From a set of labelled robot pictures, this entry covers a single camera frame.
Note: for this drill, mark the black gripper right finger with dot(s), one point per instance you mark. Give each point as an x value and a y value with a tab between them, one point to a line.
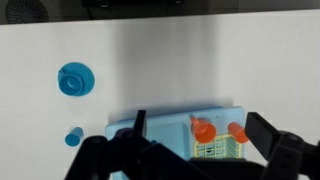
263	133

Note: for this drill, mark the orange toy mug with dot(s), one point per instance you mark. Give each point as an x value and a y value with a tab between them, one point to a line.
204	130

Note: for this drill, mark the small blue toy tumbler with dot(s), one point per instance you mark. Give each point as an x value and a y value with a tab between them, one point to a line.
73	136

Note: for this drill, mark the small orange toy tumbler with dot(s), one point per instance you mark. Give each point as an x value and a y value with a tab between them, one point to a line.
238	131

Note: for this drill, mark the blue toy teacup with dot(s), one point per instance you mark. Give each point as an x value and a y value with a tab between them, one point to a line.
70	83

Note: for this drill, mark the yellow toy dish rack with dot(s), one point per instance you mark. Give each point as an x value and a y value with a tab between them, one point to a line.
216	148

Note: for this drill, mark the blue toy saucer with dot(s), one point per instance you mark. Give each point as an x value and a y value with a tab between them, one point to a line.
85	75

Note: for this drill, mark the dark round fan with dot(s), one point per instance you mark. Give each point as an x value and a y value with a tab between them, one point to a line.
26	10

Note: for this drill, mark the light blue toy sink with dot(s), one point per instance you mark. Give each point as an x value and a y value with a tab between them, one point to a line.
166	126

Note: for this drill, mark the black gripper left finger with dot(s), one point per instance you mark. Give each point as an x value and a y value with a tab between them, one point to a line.
110	156

